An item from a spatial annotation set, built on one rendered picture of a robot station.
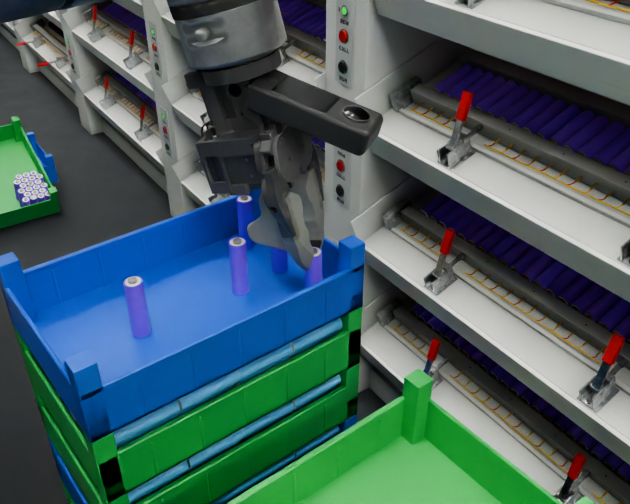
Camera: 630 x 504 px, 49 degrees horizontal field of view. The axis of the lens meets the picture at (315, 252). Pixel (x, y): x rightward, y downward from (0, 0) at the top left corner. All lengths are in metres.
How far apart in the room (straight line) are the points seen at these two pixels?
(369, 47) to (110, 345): 0.52
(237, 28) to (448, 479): 0.44
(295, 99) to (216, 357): 0.24
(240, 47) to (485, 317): 0.53
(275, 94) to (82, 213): 1.37
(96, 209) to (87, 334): 1.23
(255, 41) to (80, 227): 1.33
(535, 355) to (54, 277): 0.57
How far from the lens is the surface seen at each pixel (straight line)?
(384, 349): 1.19
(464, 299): 0.99
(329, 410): 0.80
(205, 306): 0.74
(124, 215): 1.90
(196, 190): 1.68
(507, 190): 0.86
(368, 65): 0.98
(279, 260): 0.76
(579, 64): 0.74
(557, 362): 0.92
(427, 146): 0.94
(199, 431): 0.69
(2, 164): 2.09
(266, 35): 0.61
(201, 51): 0.61
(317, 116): 0.60
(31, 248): 1.83
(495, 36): 0.81
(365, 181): 1.05
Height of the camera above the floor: 0.94
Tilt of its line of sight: 34 degrees down
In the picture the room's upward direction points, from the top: straight up
